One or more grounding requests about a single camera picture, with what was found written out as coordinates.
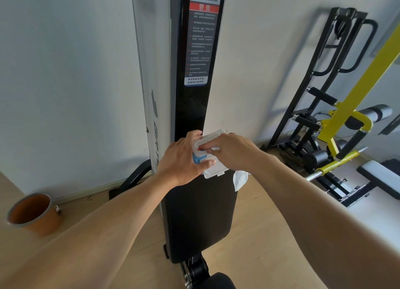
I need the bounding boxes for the person's right hand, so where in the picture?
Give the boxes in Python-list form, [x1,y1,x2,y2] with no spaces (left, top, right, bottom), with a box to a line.
[198,133,269,174]

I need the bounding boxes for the person's left hand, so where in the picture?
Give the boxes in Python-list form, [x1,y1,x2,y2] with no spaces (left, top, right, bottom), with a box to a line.
[155,130,217,187]

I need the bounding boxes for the white wet wipe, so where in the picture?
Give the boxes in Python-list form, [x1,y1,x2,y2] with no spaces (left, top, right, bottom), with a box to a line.
[232,170,249,192]

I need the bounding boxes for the white blue wet wipe pack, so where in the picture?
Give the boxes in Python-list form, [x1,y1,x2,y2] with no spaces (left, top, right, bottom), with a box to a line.
[192,129,230,180]

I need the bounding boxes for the curved yellow black grip handle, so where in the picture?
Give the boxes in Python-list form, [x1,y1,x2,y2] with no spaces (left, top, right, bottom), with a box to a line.
[336,110,373,161]

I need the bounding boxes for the yellow fitness equipment arm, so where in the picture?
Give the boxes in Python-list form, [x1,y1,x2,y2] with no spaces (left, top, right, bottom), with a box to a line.
[317,23,400,144]

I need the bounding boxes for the person's left forearm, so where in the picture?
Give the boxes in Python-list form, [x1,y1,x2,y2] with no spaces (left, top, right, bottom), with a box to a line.
[0,176,188,289]

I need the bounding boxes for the person's right forearm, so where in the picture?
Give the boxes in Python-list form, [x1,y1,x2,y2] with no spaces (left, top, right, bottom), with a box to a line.
[250,154,400,289]

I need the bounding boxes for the black padded bench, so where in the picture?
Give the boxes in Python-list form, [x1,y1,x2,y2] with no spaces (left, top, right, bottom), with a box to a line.
[161,170,239,289]

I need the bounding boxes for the small black foam roller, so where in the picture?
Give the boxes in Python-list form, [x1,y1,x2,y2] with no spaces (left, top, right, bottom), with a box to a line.
[305,149,329,171]

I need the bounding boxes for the yellow leg developer bar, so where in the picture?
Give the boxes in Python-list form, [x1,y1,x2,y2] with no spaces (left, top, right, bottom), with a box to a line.
[306,146,369,182]

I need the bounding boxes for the black red warning label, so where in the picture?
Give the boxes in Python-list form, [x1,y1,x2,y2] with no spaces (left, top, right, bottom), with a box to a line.
[183,0,223,87]

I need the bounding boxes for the large black foam roller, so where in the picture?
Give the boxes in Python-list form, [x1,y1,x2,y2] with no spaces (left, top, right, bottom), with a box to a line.
[356,104,393,124]

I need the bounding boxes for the grey padded seat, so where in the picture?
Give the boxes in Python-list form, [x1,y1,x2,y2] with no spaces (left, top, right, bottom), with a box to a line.
[356,160,400,200]

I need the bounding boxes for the orange bucket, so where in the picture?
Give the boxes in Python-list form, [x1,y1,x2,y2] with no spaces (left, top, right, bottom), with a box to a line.
[7,192,63,236]

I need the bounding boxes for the black cable machine tower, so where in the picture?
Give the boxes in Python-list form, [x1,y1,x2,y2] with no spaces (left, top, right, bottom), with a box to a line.
[130,0,228,175]

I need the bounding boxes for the black metal rack frame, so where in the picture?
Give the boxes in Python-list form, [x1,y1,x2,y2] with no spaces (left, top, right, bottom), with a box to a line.
[261,6,379,152]

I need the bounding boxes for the black bench base frame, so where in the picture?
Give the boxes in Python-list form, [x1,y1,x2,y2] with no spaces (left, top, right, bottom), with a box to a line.
[262,139,375,208]

